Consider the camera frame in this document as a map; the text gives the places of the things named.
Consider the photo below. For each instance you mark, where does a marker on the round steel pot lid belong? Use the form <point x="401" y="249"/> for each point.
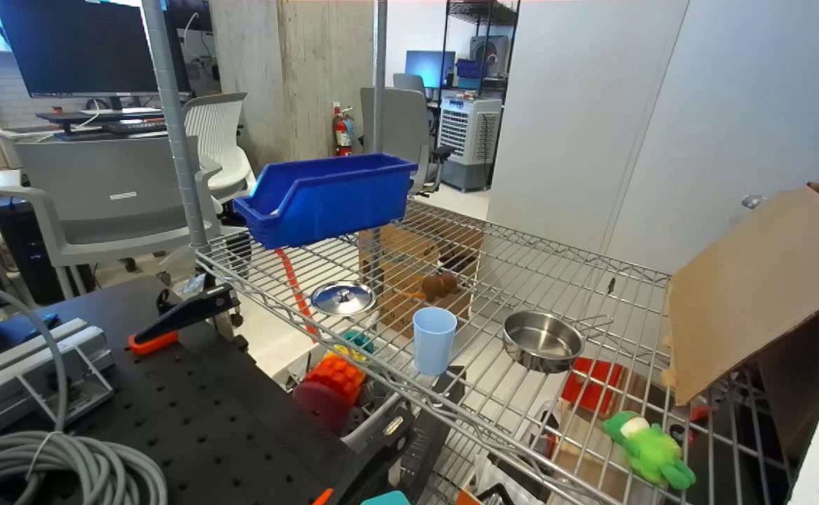
<point x="344" y="299"/>

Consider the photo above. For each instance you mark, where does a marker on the small steel pot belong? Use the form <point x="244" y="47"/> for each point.
<point x="549" y="344"/>

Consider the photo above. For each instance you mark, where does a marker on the brown round object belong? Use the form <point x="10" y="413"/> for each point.
<point x="438" y="285"/>

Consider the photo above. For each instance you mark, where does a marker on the light blue plastic cup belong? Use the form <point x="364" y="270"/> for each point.
<point x="434" y="339"/>

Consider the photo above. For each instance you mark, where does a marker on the blue plastic storage bin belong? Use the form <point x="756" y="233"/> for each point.
<point x="310" y="201"/>

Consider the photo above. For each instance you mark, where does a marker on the grey portable air cooler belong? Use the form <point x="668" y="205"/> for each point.
<point x="469" y="130"/>

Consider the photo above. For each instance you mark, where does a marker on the red fire extinguisher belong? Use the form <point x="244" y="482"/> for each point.
<point x="344" y="130"/>

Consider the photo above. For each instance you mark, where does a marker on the red plastic block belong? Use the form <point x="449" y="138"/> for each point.
<point x="594" y="385"/>

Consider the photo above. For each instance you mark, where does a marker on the white office chair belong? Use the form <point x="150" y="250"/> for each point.
<point x="215" y="124"/>

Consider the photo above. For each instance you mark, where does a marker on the grey office chair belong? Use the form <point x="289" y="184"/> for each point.
<point x="98" y="201"/>

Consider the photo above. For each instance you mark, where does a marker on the green plush toy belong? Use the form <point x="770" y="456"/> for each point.
<point x="650" y="449"/>

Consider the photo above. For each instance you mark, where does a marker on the brown cardboard box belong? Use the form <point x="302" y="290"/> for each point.
<point x="753" y="299"/>

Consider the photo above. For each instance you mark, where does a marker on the large black monitor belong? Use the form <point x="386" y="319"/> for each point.
<point x="76" y="47"/>

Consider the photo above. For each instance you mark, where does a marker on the rainbow stacking ring toy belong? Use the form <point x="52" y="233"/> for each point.
<point x="330" y="392"/>

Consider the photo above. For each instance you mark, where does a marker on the silver wire shelf rack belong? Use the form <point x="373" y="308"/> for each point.
<point x="514" y="420"/>

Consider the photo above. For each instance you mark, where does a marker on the black orange handled clamp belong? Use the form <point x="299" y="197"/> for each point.
<point x="164" y="332"/>

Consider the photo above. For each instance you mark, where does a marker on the grey aluminium rail bracket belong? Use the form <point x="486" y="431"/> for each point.
<point x="30" y="384"/>

